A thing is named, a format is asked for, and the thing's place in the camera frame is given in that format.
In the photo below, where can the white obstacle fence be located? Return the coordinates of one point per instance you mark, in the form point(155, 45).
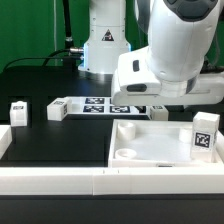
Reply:
point(111, 181)

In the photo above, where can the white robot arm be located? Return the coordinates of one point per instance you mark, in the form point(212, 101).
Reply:
point(168, 70)

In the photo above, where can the white square tabletop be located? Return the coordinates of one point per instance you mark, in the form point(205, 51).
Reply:
point(144, 143)

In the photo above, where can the white fiducial marker board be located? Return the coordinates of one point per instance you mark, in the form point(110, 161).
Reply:
point(101, 106)

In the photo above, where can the black vertical pole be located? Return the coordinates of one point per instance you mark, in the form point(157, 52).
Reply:
point(68, 33)

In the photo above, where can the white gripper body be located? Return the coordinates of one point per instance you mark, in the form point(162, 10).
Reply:
point(133, 84)

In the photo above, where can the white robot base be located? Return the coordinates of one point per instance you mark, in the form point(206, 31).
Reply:
point(107, 40)

